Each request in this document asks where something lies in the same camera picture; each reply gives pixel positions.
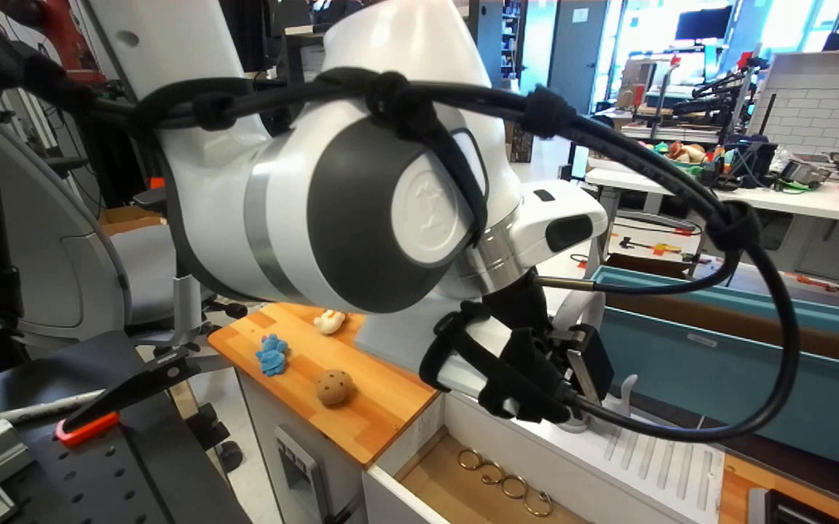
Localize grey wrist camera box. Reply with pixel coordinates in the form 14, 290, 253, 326
435, 314, 515, 403

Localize dark monitor screen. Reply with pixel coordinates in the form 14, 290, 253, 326
674, 7, 735, 45

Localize black perforated breadboard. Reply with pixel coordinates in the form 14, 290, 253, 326
0, 333, 253, 524

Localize white pegboard panel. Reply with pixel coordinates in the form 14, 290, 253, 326
745, 51, 839, 160

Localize black caster wheels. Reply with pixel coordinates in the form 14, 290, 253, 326
184, 403, 245, 477

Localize black clamp orange handle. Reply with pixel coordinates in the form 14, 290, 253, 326
53, 349, 209, 453

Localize grey door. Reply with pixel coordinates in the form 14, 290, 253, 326
545, 0, 611, 118

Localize grey faucet body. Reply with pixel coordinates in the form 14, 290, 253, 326
550, 290, 609, 339

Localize metal post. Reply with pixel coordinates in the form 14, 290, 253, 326
168, 272, 203, 357

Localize white kitchen cabinet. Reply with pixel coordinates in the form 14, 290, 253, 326
232, 374, 392, 524

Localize white toy food piece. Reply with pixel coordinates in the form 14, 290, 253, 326
312, 306, 350, 339

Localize red machine part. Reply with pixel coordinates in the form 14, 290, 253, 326
0, 0, 103, 81

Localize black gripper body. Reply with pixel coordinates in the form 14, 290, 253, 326
478, 268, 580, 397

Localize teal storage bin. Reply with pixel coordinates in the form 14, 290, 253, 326
589, 262, 839, 477

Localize blue toy piece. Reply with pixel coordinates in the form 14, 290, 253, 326
253, 333, 295, 378

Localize white sink with drainboard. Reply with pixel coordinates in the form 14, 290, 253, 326
357, 387, 735, 524

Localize grey curved shell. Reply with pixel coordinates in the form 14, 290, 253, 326
0, 127, 135, 345

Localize wooden countertop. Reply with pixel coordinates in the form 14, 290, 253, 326
206, 300, 442, 470

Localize brown toy cookie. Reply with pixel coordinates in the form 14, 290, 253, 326
315, 368, 357, 412

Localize white workbench table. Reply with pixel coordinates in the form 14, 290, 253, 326
583, 154, 839, 233

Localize black device with frame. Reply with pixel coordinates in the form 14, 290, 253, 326
745, 488, 839, 524

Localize grey faucet handle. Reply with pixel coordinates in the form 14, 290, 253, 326
611, 374, 641, 416

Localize shelf box with tools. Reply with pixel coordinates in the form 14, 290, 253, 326
599, 214, 704, 284

